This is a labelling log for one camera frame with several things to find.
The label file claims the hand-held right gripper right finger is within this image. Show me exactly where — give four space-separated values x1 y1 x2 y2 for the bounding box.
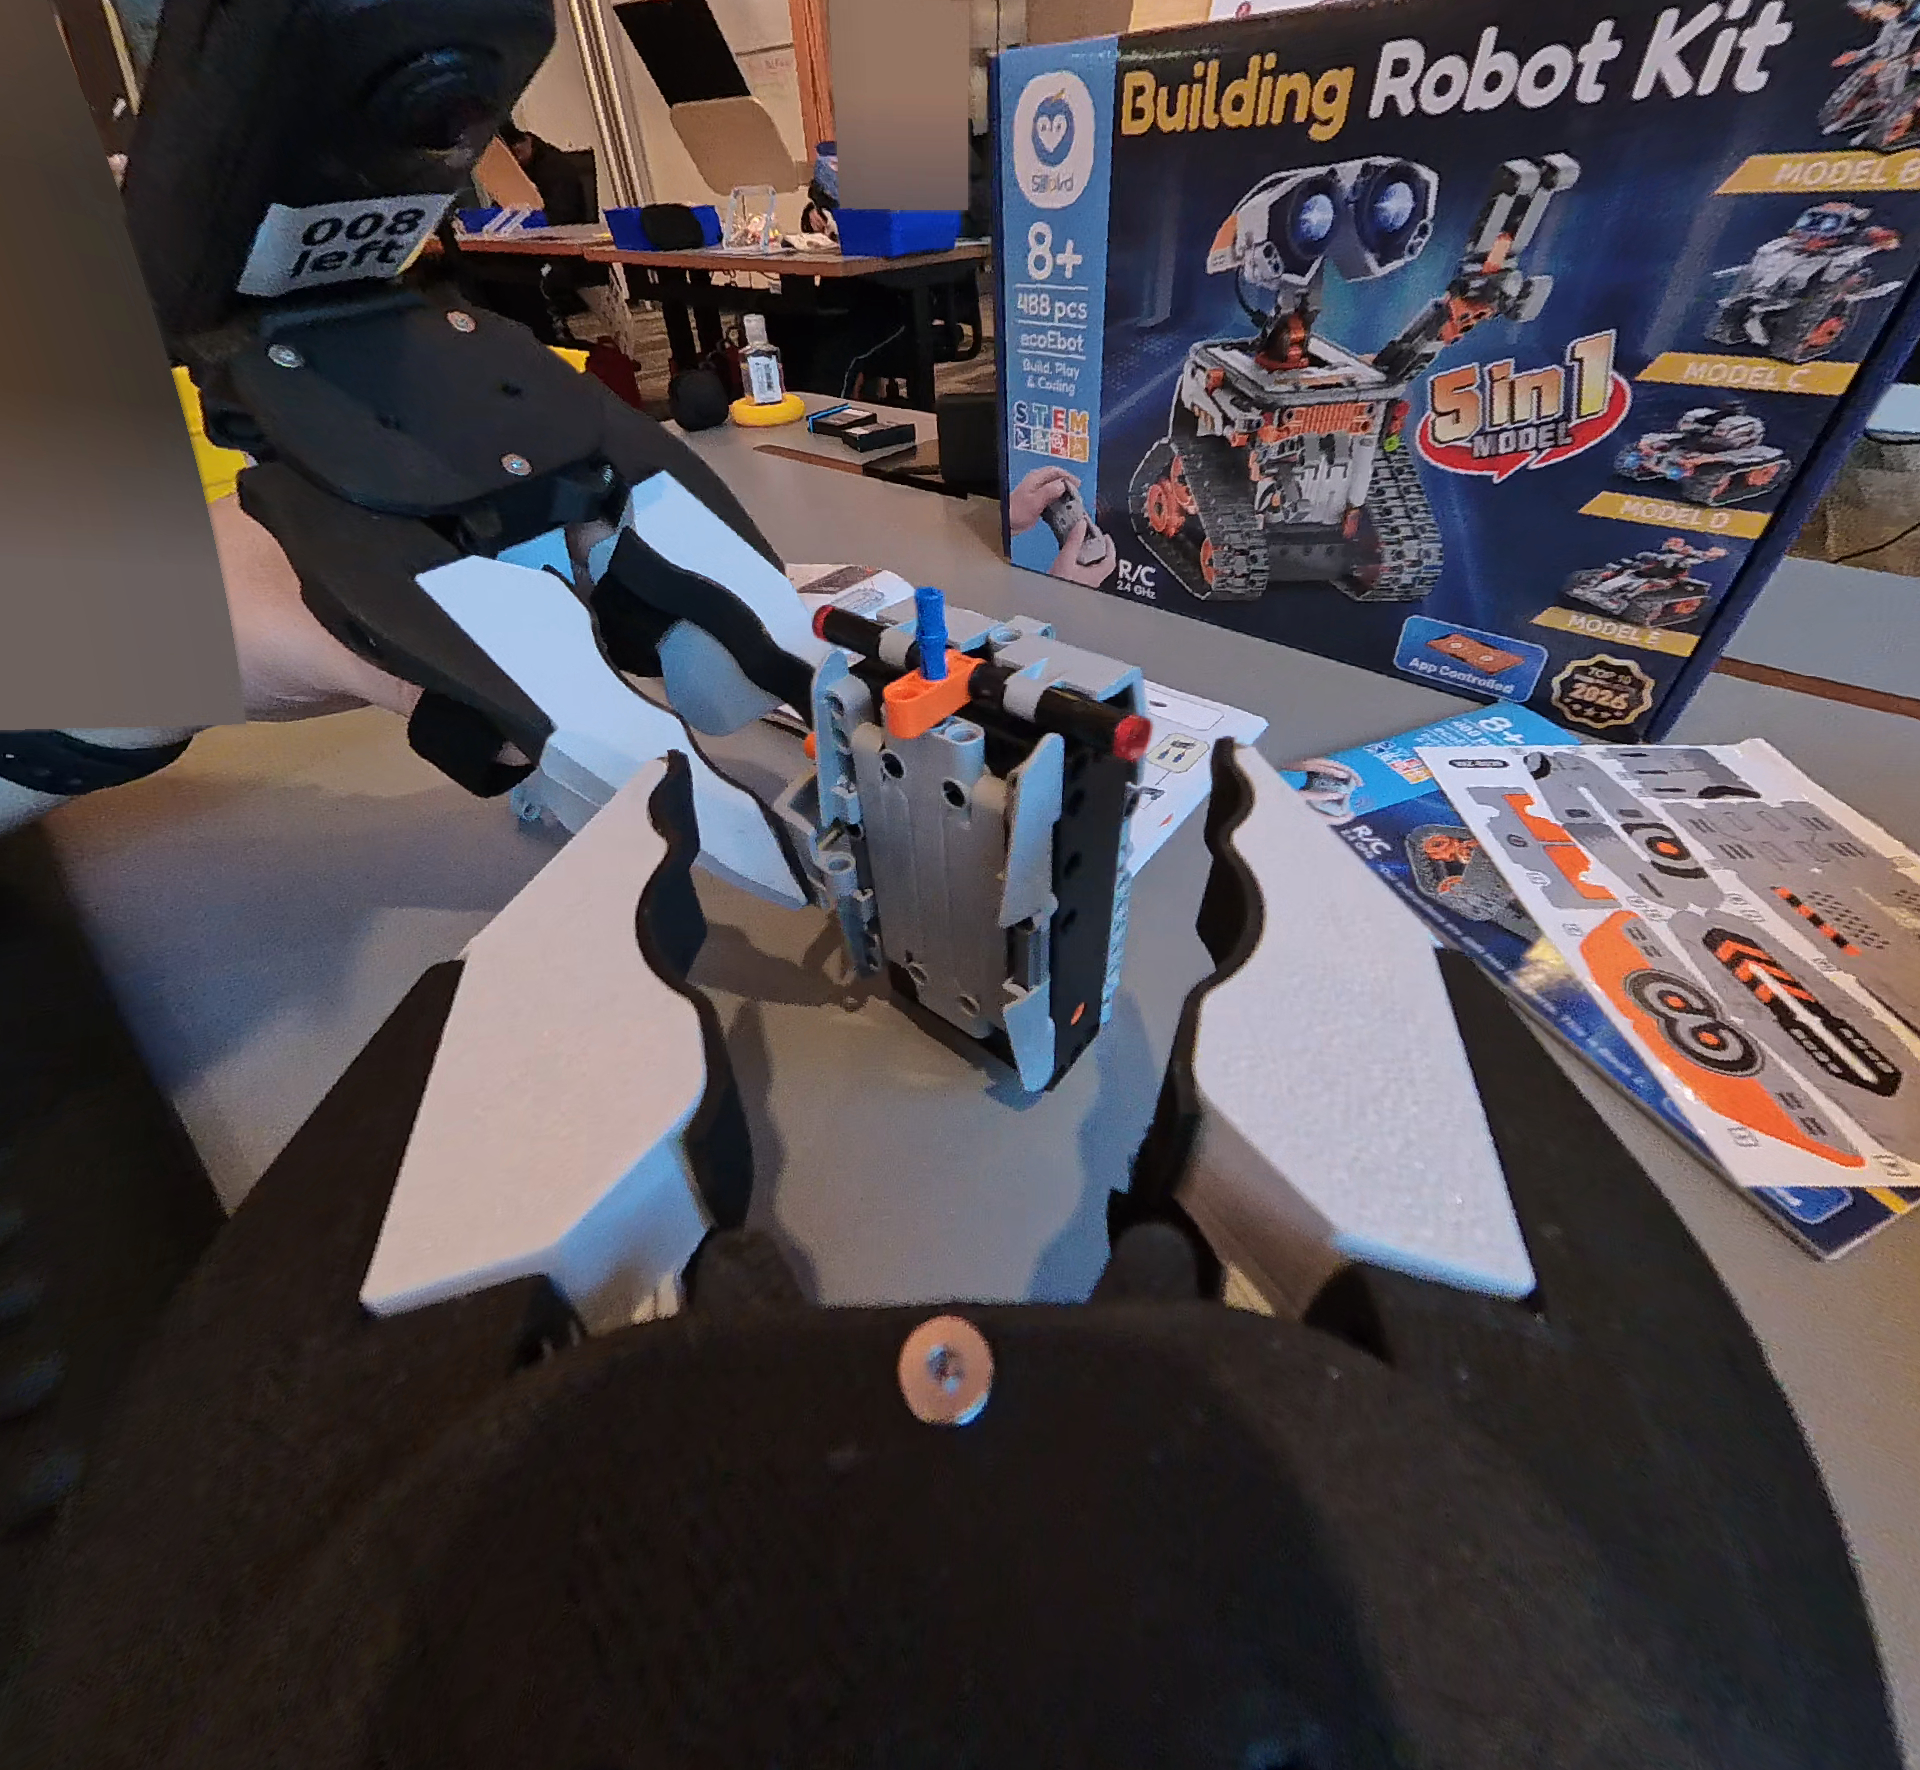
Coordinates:
1117 737 1537 1327

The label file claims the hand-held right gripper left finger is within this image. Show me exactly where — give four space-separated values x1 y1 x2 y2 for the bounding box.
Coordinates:
360 753 756 1327

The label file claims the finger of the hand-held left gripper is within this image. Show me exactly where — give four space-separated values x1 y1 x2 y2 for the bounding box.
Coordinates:
414 550 817 914
588 465 843 739

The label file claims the grey building block robot assembly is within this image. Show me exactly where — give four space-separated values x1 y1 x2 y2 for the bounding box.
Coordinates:
771 590 1157 1096

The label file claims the grey desk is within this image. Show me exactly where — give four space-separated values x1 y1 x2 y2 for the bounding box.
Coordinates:
27 392 1920 1504

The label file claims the blue instruction booklet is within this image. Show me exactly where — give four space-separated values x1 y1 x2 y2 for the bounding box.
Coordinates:
1284 704 1920 1261

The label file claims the black rectangular device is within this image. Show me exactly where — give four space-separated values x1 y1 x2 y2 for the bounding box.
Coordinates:
935 392 1004 497

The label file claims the open white instruction booklet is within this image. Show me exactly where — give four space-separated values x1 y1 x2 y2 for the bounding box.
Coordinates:
763 562 1271 887

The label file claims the grey orange sticker sheet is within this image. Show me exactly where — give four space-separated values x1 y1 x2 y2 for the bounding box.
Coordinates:
1416 739 1920 1190

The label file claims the blue robot kit box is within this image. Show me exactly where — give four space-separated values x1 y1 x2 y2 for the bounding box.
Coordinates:
991 0 1920 744

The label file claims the black wrist strap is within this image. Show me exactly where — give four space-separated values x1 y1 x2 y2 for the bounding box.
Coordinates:
0 727 197 798

